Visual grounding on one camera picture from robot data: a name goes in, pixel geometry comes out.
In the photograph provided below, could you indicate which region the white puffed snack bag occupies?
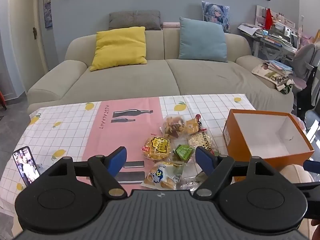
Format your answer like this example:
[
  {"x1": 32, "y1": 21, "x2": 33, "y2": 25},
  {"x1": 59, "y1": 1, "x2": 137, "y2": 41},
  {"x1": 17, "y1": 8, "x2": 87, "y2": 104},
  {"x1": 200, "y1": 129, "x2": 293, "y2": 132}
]
[{"x1": 187, "y1": 129, "x2": 215, "y2": 153}]

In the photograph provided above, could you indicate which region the printed tote bag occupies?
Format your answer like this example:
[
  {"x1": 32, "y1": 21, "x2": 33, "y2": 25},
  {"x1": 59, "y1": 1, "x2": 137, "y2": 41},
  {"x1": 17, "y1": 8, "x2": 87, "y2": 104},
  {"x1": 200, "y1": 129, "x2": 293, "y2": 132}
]
[{"x1": 251, "y1": 64, "x2": 295, "y2": 95}]

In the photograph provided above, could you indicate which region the yellow snack bag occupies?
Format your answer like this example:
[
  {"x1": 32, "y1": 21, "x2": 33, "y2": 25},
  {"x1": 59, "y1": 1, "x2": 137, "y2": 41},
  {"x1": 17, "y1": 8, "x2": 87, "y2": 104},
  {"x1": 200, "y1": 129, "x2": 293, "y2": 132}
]
[{"x1": 142, "y1": 134, "x2": 173, "y2": 161}]

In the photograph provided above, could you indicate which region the wall poster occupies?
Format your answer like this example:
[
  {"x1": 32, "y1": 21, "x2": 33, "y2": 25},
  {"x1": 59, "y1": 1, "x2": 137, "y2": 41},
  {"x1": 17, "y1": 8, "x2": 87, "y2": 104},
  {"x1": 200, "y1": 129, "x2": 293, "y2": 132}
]
[{"x1": 44, "y1": 0, "x2": 53, "y2": 28}]

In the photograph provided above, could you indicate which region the mixed nut snack bag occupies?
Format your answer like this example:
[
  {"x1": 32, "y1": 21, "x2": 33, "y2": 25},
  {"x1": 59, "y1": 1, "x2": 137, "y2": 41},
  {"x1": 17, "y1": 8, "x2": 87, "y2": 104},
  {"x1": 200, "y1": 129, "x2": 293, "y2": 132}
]
[{"x1": 160, "y1": 114, "x2": 187, "y2": 140}]

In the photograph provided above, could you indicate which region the red hanging ornament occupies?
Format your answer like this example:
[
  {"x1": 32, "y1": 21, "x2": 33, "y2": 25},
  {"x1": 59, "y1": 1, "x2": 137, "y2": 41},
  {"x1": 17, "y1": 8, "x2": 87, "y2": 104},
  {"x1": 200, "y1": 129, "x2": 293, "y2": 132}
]
[{"x1": 264, "y1": 8, "x2": 273, "y2": 30}]

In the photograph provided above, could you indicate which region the green snack packet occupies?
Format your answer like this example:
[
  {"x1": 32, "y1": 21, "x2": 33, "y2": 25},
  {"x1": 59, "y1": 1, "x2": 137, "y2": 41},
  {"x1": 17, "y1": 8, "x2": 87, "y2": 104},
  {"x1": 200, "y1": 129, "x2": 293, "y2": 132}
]
[{"x1": 172, "y1": 144, "x2": 196, "y2": 164}]

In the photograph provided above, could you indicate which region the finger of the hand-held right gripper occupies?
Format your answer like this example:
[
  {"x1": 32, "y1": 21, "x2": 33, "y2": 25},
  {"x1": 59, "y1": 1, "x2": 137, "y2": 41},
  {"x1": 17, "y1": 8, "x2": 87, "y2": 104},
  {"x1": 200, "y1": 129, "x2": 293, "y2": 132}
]
[
  {"x1": 303, "y1": 160, "x2": 320, "y2": 173},
  {"x1": 296, "y1": 182, "x2": 320, "y2": 195}
]

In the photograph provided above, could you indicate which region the cream round stool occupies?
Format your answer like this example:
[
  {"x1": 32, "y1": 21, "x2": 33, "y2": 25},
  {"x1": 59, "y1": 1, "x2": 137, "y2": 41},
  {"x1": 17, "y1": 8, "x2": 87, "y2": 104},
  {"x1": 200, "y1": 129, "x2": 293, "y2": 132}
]
[{"x1": 279, "y1": 164, "x2": 315, "y2": 184}]

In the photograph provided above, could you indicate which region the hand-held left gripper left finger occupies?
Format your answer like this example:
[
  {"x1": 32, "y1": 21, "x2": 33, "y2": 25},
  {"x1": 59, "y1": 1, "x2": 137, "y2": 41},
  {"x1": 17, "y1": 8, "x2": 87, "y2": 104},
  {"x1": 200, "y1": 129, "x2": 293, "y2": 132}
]
[{"x1": 41, "y1": 146, "x2": 128, "y2": 198}]

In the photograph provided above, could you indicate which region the pile of papers and books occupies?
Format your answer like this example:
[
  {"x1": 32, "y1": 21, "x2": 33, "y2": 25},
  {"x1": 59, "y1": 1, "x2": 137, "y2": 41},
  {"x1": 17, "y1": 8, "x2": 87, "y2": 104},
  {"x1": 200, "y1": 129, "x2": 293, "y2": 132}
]
[{"x1": 237, "y1": 23, "x2": 297, "y2": 48}]

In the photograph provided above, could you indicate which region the grey cushion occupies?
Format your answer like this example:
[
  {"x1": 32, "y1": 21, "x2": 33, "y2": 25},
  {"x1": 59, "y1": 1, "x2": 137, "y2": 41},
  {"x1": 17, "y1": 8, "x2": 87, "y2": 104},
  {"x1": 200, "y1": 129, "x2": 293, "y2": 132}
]
[{"x1": 108, "y1": 10, "x2": 161, "y2": 30}]

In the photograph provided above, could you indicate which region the blue cushion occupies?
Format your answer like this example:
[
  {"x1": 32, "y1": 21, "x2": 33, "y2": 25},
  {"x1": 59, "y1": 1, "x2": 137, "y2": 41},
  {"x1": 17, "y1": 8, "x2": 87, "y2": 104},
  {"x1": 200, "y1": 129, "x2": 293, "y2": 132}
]
[{"x1": 178, "y1": 17, "x2": 228, "y2": 63}]

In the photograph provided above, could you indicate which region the pink bag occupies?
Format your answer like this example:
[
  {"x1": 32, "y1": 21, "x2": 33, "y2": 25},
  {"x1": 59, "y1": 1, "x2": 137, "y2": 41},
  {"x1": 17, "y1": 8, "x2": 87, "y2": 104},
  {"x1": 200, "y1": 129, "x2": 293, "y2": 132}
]
[{"x1": 299, "y1": 34, "x2": 314, "y2": 47}]

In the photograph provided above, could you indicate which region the smartphone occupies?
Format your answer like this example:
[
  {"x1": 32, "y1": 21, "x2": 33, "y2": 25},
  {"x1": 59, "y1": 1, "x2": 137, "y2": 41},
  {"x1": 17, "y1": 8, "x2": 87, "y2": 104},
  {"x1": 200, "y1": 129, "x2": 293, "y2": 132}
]
[{"x1": 12, "y1": 146, "x2": 42, "y2": 187}]

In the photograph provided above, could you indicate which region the checked lemon print tablecloth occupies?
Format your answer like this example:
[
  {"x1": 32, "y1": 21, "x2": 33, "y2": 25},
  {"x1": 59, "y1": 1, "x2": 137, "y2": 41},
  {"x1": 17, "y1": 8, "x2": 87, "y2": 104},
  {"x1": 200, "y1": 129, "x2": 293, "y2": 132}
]
[{"x1": 0, "y1": 94, "x2": 258, "y2": 218}]

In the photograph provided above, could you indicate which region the clear plastic snack packet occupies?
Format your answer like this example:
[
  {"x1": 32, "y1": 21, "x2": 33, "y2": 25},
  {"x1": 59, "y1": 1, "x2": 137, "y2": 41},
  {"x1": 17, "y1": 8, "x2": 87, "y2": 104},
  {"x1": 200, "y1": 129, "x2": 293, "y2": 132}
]
[{"x1": 179, "y1": 171, "x2": 209, "y2": 192}]

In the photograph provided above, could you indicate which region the stack of books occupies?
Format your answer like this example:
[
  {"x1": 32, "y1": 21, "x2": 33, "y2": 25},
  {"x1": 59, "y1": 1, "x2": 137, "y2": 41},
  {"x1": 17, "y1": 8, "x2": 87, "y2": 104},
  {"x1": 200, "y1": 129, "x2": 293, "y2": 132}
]
[{"x1": 266, "y1": 60, "x2": 293, "y2": 77}]

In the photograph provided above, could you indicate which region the figure print cushion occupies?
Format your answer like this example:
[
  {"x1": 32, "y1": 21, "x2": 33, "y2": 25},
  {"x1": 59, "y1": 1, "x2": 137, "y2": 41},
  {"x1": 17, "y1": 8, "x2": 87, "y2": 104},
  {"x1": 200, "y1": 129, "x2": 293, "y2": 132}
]
[{"x1": 201, "y1": 1, "x2": 230, "y2": 33}]

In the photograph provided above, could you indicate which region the orange cardboard box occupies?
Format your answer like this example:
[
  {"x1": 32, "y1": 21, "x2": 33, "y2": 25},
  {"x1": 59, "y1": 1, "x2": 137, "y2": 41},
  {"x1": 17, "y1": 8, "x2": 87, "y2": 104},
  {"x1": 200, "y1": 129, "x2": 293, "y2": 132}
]
[{"x1": 222, "y1": 109, "x2": 315, "y2": 170}]

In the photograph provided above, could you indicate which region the cream door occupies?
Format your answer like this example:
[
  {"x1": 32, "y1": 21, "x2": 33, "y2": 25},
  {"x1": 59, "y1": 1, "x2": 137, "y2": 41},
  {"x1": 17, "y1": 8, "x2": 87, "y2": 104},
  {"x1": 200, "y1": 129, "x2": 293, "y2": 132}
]
[{"x1": 10, "y1": 0, "x2": 49, "y2": 93}]

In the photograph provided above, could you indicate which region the yellow cushion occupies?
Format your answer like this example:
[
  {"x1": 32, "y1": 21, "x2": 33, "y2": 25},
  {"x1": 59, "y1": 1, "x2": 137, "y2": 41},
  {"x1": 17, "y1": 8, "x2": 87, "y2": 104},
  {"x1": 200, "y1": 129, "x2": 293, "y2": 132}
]
[{"x1": 89, "y1": 26, "x2": 147, "y2": 72}]

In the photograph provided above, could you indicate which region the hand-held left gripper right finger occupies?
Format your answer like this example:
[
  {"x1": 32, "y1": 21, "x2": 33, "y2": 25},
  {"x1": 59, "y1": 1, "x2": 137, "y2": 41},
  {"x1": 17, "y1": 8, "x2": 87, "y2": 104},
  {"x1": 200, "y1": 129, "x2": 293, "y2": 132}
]
[{"x1": 194, "y1": 146, "x2": 282, "y2": 198}]

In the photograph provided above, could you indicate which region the grey desk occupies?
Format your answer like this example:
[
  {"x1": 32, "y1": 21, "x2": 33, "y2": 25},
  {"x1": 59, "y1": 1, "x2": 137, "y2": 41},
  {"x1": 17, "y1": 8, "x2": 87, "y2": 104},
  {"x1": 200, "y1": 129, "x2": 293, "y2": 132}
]
[{"x1": 237, "y1": 24, "x2": 304, "y2": 63}]

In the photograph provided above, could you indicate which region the white bun packet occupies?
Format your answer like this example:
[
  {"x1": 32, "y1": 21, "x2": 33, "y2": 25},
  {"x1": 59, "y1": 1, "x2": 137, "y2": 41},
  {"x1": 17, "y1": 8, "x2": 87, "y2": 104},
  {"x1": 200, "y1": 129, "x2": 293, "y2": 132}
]
[{"x1": 141, "y1": 161, "x2": 184, "y2": 190}]

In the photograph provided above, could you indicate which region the beige sofa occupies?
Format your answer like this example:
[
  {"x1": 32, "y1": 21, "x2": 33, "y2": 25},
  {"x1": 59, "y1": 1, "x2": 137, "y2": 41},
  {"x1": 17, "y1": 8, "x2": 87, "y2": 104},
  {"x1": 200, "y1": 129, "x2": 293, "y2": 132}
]
[{"x1": 27, "y1": 26, "x2": 294, "y2": 115}]

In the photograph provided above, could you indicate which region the white desk pegboard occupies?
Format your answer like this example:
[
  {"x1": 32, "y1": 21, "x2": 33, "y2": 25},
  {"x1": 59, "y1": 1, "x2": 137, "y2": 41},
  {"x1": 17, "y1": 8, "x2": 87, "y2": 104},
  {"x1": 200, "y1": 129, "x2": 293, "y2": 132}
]
[{"x1": 255, "y1": 5, "x2": 295, "y2": 30}]

